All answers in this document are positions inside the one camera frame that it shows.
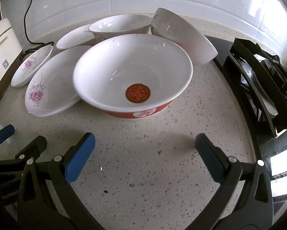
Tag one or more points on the large red and white bowl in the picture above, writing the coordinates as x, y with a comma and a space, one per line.
133, 64

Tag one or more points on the white kitchen appliance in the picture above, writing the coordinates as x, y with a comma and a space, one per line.
2, 52

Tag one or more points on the white bowl with grey floral print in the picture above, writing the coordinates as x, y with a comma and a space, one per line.
119, 24

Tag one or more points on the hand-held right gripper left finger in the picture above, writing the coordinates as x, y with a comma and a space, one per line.
81, 158

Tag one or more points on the large pink flower plate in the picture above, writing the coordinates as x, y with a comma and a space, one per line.
54, 86

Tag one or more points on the black glass gas stove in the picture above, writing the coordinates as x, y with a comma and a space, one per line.
223, 52

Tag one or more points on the plain white plate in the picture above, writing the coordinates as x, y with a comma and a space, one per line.
74, 39

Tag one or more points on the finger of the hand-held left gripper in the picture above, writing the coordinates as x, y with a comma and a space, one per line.
4, 134
35, 146

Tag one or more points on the black stove pan support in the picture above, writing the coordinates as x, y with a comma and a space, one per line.
253, 81

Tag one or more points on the small pink flower plate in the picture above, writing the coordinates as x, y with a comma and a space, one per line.
30, 68

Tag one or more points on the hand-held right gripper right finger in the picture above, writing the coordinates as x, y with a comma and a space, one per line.
210, 160

